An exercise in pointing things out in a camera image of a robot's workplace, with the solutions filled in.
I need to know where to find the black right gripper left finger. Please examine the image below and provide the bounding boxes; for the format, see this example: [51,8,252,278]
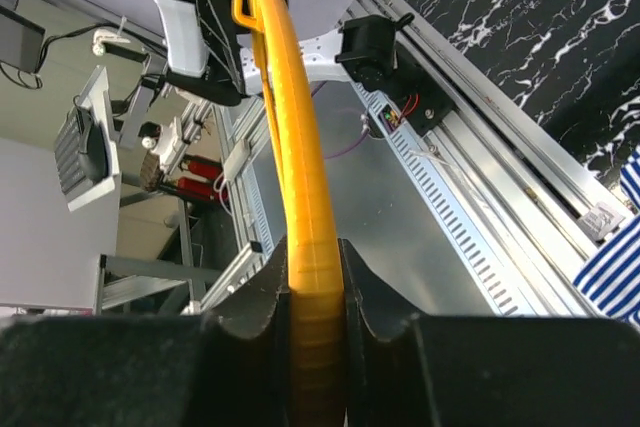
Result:
[0,235,294,427]

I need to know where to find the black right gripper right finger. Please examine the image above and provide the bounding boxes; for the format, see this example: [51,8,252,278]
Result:
[339,240,639,426]

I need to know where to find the yellow hanger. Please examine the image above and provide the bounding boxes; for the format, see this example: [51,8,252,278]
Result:
[231,0,346,426]

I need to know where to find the blue white striped tank top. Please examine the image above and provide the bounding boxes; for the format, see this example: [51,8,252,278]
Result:
[572,146,640,326]

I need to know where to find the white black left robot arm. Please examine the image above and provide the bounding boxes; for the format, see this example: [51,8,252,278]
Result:
[1,0,428,426]

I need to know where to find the red fire extinguishers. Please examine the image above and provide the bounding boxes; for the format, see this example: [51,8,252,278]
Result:
[159,154,228,204]

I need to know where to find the grey desk with keyboard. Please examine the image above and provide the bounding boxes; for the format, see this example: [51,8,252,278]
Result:
[54,65,122,211]

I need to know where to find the white slotted cable duct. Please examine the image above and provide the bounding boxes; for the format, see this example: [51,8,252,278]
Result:
[352,81,521,318]

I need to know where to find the aluminium rail frame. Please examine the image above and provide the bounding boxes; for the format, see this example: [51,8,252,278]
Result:
[385,18,631,316]

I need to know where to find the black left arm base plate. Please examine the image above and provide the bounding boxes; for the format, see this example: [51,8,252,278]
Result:
[378,89,455,137]

